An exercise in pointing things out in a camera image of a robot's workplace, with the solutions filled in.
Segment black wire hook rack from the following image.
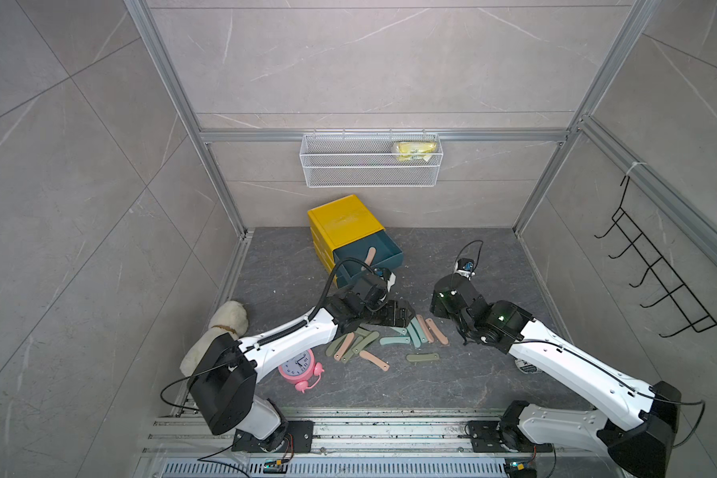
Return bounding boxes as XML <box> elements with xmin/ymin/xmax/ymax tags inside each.
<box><xmin>594</xmin><ymin>175</ymin><xmax>717</xmax><ymax>339</ymax></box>

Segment teal top drawer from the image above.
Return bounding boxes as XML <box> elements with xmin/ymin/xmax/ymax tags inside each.
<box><xmin>333</xmin><ymin>230</ymin><xmax>404</xmax><ymax>288</ymax></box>

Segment yellow drawer cabinet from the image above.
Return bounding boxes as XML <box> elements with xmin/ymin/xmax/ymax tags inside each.
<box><xmin>308</xmin><ymin>194</ymin><xmax>384</xmax><ymax>272</ymax></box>

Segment mint knife vertical right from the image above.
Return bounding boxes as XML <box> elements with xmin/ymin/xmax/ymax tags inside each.
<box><xmin>410</xmin><ymin>318</ymin><xmax>428</xmax><ymax>344</ymax></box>

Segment olive knife long diagonal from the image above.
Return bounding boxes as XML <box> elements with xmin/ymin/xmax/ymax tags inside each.
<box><xmin>352</xmin><ymin>331</ymin><xmax>380</xmax><ymax>355</ymax></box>

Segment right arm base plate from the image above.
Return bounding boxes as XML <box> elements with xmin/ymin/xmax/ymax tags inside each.
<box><xmin>465</xmin><ymin>420</ymin><xmax>554</xmax><ymax>454</ymax></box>

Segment pink knife cluster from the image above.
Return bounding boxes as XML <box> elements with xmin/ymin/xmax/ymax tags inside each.
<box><xmin>416</xmin><ymin>315</ymin><xmax>435</xmax><ymax>344</ymax></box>
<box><xmin>334</xmin><ymin>333</ymin><xmax>356</xmax><ymax>362</ymax></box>
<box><xmin>425</xmin><ymin>318</ymin><xmax>450</xmax><ymax>347</ymax></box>

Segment yellow sponge in basket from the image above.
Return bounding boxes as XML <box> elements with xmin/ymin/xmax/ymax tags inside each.
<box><xmin>392</xmin><ymin>141</ymin><xmax>438</xmax><ymax>163</ymax></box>

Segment pink alarm clock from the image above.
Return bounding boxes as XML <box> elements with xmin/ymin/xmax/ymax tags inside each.
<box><xmin>278</xmin><ymin>350</ymin><xmax>324</xmax><ymax>394</ymax></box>

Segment mint knife horizontal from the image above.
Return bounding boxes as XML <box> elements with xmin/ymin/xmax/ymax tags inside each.
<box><xmin>380</xmin><ymin>337</ymin><xmax>411</xmax><ymax>347</ymax></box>

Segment white wire wall basket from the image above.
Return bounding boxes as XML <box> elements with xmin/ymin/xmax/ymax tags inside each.
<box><xmin>299</xmin><ymin>133</ymin><xmax>443</xmax><ymax>188</ymax></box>

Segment olive knife under diagonal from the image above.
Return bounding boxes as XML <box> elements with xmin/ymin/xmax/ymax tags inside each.
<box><xmin>341</xmin><ymin>338</ymin><xmax>364</xmax><ymax>364</ymax></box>

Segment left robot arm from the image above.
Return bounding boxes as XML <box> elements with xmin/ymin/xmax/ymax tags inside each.
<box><xmin>179</xmin><ymin>260</ymin><xmax>416</xmax><ymax>447</ymax></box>

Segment white plush dog toy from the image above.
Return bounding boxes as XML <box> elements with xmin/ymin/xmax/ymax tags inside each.
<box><xmin>179</xmin><ymin>301</ymin><xmax>249</xmax><ymax>378</ymax></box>

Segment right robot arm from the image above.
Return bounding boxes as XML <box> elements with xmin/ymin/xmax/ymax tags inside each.
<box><xmin>430</xmin><ymin>253</ymin><xmax>687</xmax><ymax>477</ymax></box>

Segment olive knife lower right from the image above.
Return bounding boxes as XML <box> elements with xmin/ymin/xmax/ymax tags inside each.
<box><xmin>406</xmin><ymin>353</ymin><xmax>440</xmax><ymax>364</ymax></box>

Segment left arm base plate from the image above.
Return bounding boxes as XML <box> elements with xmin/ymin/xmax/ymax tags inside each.
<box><xmin>231</xmin><ymin>420</ymin><xmax>315</xmax><ymax>454</ymax></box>

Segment olive knife far left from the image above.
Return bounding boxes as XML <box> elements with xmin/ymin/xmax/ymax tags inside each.
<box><xmin>325</xmin><ymin>335</ymin><xmax>347</xmax><ymax>357</ymax></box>

